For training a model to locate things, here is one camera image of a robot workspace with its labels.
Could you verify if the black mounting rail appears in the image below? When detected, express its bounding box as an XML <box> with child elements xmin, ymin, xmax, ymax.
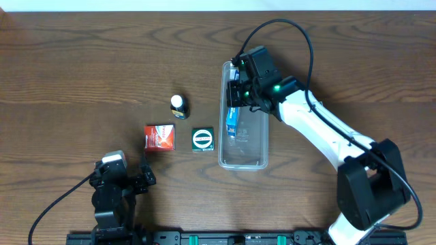
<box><xmin>65</xmin><ymin>230</ymin><xmax>408</xmax><ymax>245</ymax></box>

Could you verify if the red Panadol box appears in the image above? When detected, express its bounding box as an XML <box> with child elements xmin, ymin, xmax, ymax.
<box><xmin>144</xmin><ymin>125</ymin><xmax>175</xmax><ymax>152</ymax></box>

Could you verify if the clear plastic container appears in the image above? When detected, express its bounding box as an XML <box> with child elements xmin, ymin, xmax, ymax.
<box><xmin>218</xmin><ymin>61</ymin><xmax>268</xmax><ymax>172</ymax></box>

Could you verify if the green white square box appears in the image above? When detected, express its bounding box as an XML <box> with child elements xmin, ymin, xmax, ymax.
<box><xmin>191</xmin><ymin>127</ymin><xmax>215</xmax><ymax>152</ymax></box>

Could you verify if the dark syrup bottle white cap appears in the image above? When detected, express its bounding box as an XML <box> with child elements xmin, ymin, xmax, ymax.
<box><xmin>170</xmin><ymin>95</ymin><xmax>189</xmax><ymax>120</ymax></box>

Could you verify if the blue cooling sheet box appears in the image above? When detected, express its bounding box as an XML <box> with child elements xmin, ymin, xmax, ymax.
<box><xmin>226</xmin><ymin>67</ymin><xmax>240</xmax><ymax>137</ymax></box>

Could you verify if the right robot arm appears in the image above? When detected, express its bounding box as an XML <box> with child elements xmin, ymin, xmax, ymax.
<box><xmin>225</xmin><ymin>77</ymin><xmax>415</xmax><ymax>244</ymax></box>

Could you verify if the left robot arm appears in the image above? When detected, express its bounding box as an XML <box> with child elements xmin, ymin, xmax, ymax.
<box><xmin>89</xmin><ymin>150</ymin><xmax>156</xmax><ymax>245</ymax></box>

